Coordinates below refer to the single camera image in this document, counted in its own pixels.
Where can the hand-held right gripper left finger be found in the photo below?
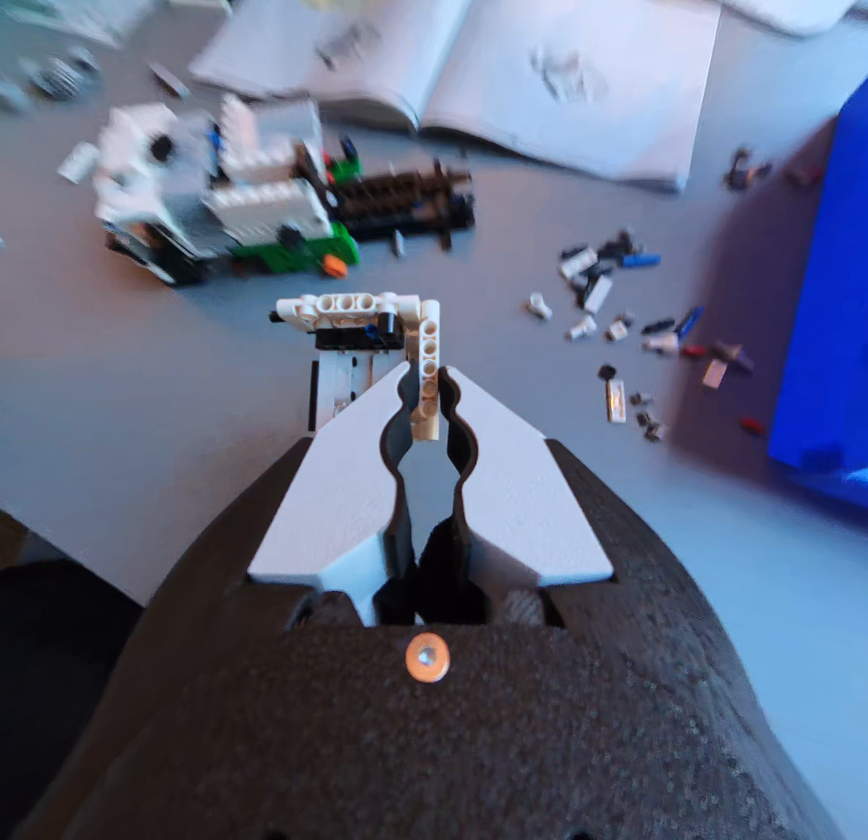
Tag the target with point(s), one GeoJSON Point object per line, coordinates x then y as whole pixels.
{"type": "Point", "coordinates": [319, 514]}

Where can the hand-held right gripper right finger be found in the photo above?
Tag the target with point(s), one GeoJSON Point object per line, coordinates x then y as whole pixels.
{"type": "Point", "coordinates": [536, 514]}

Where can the white angled lego beam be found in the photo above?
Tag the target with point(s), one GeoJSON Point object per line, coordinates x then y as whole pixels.
{"type": "Point", "coordinates": [429, 352]}

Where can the white lego panel assembly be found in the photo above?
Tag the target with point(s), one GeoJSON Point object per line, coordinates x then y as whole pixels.
{"type": "Point", "coordinates": [339, 304]}

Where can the pile of small lego parts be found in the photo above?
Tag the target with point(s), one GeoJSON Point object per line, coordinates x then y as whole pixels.
{"type": "Point", "coordinates": [597, 294]}

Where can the white green lego truck model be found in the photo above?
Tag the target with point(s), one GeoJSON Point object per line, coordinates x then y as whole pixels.
{"type": "Point", "coordinates": [258, 209]}

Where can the grey lego beam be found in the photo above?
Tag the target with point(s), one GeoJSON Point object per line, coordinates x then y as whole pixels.
{"type": "Point", "coordinates": [167, 80]}

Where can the white lego beam with holes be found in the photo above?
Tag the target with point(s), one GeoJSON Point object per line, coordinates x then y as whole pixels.
{"type": "Point", "coordinates": [196, 0]}

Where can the blue plastic bin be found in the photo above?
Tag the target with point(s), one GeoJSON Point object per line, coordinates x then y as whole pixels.
{"type": "Point", "coordinates": [827, 311]}

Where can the open instruction booklet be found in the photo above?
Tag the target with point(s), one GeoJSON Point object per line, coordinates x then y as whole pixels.
{"type": "Point", "coordinates": [610, 128]}

